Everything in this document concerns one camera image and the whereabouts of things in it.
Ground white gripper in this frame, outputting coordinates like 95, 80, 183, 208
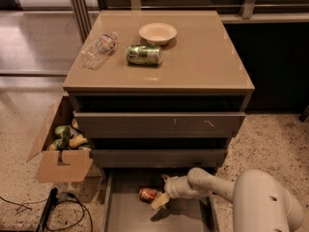
151, 174, 193, 210

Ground red coke can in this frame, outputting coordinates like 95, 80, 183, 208
139, 188, 159, 203

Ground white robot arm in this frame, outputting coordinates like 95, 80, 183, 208
151, 167, 304, 232

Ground open bottom drawer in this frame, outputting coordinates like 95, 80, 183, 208
100, 168, 218, 232

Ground middle drawer front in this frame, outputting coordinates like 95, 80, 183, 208
90, 149, 226, 168

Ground grey drawer cabinet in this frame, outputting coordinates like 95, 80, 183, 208
62, 10, 255, 179

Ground top drawer front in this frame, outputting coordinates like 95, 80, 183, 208
74, 112, 245, 138

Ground green soda can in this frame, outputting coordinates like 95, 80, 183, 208
126, 44, 162, 66

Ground snack items in box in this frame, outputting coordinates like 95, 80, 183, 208
46, 119, 91, 151

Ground black bar on floor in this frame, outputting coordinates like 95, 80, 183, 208
34, 188, 58, 232

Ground cardboard box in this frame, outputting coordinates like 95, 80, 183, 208
26, 95, 98, 183

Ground clear plastic water bottle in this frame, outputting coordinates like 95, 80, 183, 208
80, 32, 118, 71

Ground white bowl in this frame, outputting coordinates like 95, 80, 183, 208
139, 23, 177, 45

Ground black cable left floor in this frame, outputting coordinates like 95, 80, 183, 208
0, 191, 94, 232

